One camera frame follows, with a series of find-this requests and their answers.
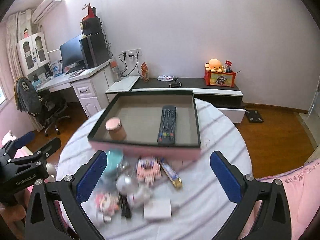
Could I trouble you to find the person's left hand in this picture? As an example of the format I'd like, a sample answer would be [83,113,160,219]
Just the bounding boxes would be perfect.
[1,204,26,228]

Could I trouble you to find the black white tv stand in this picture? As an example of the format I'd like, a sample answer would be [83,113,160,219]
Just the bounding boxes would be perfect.
[106,76,246,123]

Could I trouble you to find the black office chair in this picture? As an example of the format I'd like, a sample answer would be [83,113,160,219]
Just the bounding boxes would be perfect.
[14,76,70,137]

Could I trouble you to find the white air conditioner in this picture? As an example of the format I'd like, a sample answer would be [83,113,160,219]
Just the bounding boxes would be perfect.
[31,0,62,24]

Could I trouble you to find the black hair comb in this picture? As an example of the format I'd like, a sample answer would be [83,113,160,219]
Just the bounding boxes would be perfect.
[119,194,132,219]

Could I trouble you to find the black handheld device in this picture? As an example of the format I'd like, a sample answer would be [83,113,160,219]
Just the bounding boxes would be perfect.
[169,77,182,88]

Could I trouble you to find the red toy box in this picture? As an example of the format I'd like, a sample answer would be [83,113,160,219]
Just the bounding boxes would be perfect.
[204,70,236,87]

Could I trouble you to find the striped white tablecloth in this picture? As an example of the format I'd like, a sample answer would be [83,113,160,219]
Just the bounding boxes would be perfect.
[56,97,252,240]

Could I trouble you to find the white astronaut figurine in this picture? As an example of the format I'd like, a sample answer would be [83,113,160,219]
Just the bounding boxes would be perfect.
[116,174,152,208]

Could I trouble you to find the orange octopus plush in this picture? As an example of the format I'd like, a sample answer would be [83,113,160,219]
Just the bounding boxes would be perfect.
[204,59,225,73]

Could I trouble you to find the patterned cloth pouch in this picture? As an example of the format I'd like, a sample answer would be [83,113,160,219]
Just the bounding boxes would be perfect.
[157,75,174,82]

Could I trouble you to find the orange snack bag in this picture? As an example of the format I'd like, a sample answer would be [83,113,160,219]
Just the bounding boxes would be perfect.
[140,62,149,82]

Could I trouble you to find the small pink block figure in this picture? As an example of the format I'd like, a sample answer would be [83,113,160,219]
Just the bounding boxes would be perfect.
[95,192,120,223]

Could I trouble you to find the black remote control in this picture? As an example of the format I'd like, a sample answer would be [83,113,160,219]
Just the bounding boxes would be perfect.
[157,105,177,146]

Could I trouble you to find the pink building block figure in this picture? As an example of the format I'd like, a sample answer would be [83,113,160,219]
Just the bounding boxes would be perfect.
[136,157,162,186]

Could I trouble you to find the black speaker with red bag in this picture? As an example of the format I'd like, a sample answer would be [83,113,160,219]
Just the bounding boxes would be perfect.
[80,3,102,36]

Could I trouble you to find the pink lidded jar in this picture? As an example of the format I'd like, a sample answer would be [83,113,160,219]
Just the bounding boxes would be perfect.
[105,117,126,141]

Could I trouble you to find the black computer tower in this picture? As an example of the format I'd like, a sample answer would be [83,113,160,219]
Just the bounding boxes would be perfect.
[79,33,110,68]

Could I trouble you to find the orange cap water bottle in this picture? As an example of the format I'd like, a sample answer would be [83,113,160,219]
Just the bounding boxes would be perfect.
[110,61,121,82]

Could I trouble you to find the white power adapter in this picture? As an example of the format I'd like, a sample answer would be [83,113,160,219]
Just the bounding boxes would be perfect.
[144,199,172,220]

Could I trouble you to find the black computer monitor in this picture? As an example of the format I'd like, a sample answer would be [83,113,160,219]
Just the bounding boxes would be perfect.
[60,35,86,74]

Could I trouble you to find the white desk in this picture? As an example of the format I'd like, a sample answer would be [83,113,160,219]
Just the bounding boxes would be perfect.
[36,59,114,118]

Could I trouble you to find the black bathroom scale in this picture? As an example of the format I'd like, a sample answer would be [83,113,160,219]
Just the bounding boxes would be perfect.
[245,109,264,123]

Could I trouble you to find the wall power outlet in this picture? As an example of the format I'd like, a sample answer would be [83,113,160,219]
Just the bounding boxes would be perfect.
[122,48,142,57]

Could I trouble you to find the white glass door cabinet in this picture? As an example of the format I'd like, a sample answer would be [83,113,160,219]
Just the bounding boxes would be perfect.
[17,32,49,76]

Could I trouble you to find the pink quilt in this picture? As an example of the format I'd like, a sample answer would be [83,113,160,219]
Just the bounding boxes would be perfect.
[243,157,320,240]

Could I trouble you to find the blue and gold box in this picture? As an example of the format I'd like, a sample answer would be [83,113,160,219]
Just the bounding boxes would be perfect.
[159,158,183,189]

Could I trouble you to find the pink box with black rim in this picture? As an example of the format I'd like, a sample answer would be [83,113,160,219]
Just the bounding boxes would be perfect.
[87,90,201,160]

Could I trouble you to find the teal oval case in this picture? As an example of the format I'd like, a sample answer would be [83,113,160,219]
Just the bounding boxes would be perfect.
[102,149,124,178]

